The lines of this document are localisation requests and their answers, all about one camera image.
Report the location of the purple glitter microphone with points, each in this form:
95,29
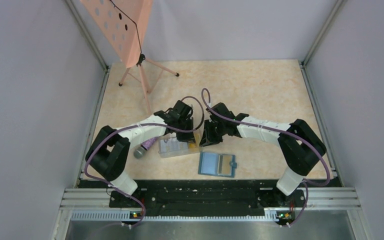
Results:
142,149

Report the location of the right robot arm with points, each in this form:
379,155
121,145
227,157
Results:
302,149

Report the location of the pink music stand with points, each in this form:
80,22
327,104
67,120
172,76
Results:
124,24

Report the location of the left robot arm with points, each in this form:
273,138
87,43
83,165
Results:
108,154

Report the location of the gold credit card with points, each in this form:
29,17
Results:
197,138
225,168

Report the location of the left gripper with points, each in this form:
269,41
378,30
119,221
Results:
187,137

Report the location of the clear plastic card box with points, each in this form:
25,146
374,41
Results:
187,148

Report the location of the blue leather card holder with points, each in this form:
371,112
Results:
209,164

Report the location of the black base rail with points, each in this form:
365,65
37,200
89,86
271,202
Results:
201,199

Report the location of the silver credit card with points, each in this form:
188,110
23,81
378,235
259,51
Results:
168,145

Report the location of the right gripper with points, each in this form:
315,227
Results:
208,138

